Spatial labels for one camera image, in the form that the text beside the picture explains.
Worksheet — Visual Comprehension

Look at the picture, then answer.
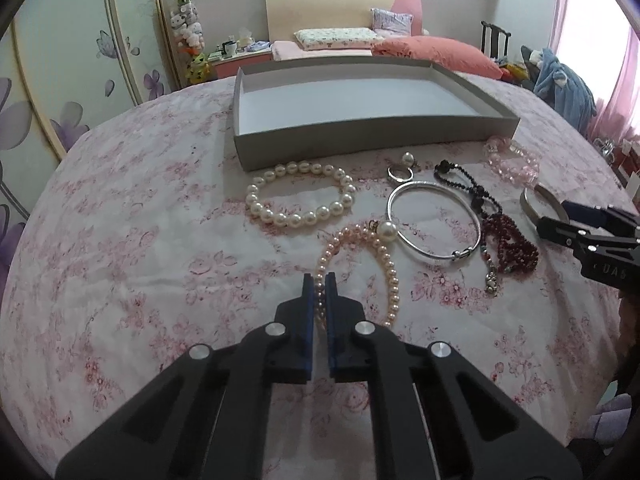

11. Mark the silver bangle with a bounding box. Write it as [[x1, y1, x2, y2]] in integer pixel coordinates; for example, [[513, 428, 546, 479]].
[[385, 179, 483, 261]]

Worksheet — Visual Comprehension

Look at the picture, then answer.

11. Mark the white mug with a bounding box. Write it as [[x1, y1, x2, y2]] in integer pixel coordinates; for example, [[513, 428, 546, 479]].
[[222, 40, 238, 56]]

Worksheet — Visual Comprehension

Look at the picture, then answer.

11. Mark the plush toy hanging rack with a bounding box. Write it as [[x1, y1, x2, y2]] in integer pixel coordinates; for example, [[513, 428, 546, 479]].
[[169, 0, 210, 86]]

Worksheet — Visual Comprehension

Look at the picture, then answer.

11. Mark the blue plush clothing pile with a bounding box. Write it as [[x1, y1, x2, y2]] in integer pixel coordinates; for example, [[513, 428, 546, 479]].
[[521, 46, 597, 136]]

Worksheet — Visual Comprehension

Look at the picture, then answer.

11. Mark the silver cuff bracelet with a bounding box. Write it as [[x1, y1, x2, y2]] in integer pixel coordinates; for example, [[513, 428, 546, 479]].
[[518, 184, 572, 226]]

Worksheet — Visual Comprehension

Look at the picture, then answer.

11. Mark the pink floral bedspread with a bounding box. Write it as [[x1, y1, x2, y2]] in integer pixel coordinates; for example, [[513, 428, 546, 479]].
[[1, 76, 637, 479]]

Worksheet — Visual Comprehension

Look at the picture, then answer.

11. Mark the pink pearl bracelet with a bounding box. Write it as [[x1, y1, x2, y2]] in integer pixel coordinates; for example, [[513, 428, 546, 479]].
[[314, 223, 402, 334]]

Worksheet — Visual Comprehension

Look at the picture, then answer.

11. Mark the small pearl earring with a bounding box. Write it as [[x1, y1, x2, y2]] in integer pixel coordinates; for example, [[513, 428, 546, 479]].
[[401, 152, 416, 168]]

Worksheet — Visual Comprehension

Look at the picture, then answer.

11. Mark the white pearl bracelet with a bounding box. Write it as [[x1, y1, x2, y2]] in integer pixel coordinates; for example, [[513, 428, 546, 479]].
[[244, 159, 357, 228]]

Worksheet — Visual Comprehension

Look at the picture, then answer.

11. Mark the dark wooden chair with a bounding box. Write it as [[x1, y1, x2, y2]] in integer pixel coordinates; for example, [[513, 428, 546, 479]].
[[480, 21, 512, 58]]

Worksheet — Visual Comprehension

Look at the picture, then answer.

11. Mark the dark red bead bracelet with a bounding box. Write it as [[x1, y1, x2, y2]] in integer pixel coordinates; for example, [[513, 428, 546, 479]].
[[479, 211, 542, 296]]

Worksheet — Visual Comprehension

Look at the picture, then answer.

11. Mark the large pearl earring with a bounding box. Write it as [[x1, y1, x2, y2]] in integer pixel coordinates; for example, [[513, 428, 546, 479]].
[[369, 220, 398, 244]]

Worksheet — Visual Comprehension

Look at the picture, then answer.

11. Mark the black bead bracelet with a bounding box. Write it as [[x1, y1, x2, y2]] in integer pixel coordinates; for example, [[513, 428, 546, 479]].
[[433, 158, 504, 219]]

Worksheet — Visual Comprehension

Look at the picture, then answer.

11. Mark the floral white pillow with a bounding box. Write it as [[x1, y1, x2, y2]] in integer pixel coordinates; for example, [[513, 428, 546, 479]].
[[294, 27, 384, 51]]

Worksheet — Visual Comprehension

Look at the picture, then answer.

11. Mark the bed with beige headboard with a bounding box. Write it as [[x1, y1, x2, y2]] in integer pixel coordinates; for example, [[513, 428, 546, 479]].
[[265, 0, 427, 61]]

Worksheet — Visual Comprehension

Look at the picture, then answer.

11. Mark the floral sliding wardrobe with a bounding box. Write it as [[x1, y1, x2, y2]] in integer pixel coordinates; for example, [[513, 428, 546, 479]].
[[0, 0, 182, 281]]

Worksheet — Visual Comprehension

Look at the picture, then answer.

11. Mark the pink crystal bead bracelet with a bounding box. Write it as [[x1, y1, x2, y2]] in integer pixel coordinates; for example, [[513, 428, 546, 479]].
[[482, 134, 542, 184]]

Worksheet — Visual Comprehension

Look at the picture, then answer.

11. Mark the purple patterned pillow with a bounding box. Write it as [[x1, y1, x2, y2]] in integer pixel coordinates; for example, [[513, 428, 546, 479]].
[[371, 8, 413, 37]]

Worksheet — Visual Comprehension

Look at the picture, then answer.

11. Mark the pink bedside table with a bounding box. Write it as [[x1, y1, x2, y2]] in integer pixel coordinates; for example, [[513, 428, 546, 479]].
[[208, 50, 272, 79]]

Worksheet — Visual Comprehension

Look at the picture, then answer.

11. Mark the pink curtain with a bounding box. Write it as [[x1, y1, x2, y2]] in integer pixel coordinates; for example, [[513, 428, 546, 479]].
[[549, 0, 639, 144]]

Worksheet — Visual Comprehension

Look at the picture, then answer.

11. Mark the grey cardboard tray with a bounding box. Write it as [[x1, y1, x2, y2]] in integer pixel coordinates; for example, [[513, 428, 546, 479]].
[[232, 56, 520, 171]]

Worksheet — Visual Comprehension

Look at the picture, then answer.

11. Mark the folded coral quilt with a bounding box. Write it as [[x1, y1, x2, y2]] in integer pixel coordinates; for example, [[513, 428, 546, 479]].
[[371, 36, 502, 80]]

